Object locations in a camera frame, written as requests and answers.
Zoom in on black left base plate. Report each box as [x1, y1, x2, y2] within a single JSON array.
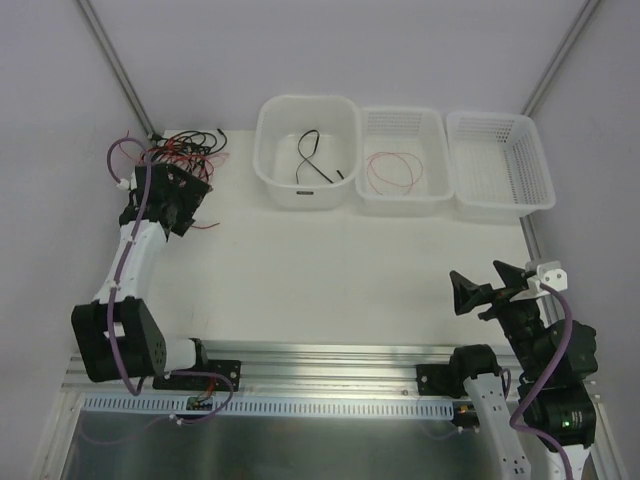
[[152, 359, 242, 393]]

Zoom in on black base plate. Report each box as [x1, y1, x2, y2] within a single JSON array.
[[415, 364, 467, 399], [152, 359, 242, 393]]

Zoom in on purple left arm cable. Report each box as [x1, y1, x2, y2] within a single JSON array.
[[102, 130, 236, 429]]

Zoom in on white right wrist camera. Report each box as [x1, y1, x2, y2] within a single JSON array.
[[512, 260, 568, 301]]

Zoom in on white solid plastic tub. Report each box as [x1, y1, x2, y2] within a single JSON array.
[[253, 95, 362, 211]]

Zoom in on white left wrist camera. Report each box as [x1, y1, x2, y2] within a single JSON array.
[[116, 173, 137, 192]]

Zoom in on white perforated middle basket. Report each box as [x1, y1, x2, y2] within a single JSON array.
[[355, 106, 454, 217]]

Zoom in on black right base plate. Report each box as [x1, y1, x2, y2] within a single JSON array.
[[415, 364, 467, 399]]

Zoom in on thin red wires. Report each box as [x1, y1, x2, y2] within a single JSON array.
[[142, 135, 231, 231]]

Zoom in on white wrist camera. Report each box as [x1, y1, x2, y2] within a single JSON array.
[[512, 260, 568, 301], [116, 173, 137, 192]]

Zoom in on white slotted cable duct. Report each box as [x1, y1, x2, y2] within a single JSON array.
[[83, 394, 454, 421]]

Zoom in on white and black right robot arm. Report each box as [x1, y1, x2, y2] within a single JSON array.
[[446, 261, 598, 479]]

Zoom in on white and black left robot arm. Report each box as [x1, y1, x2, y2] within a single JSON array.
[[71, 164, 211, 389]]

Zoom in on aluminium mounting rail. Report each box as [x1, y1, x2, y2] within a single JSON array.
[[62, 339, 609, 401]]

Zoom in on black USB cables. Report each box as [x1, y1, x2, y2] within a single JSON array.
[[147, 128, 227, 156]]

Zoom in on white perforated basket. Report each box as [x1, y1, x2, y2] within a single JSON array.
[[355, 106, 454, 217], [446, 111, 556, 223]]

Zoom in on white perforated right basket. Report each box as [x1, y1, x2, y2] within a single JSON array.
[[446, 111, 556, 223]]

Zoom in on thin red wire in basket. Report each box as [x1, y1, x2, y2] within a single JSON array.
[[366, 151, 424, 197]]

